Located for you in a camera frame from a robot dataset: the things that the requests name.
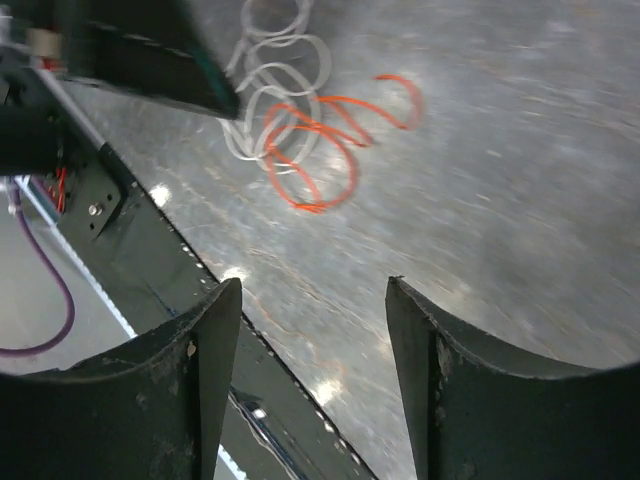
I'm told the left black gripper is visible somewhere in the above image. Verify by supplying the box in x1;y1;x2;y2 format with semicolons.
1;0;240;240

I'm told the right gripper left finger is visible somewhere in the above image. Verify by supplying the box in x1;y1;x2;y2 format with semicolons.
1;278;242;479

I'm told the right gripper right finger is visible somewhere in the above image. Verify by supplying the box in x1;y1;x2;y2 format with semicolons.
385;277;639;479

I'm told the white thin wire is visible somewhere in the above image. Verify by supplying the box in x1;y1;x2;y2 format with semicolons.
219;0;334;176

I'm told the orange thin wire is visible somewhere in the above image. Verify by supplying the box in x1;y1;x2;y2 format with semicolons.
262;73;425;215

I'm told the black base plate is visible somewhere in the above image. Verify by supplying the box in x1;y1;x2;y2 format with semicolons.
57;161;372;479

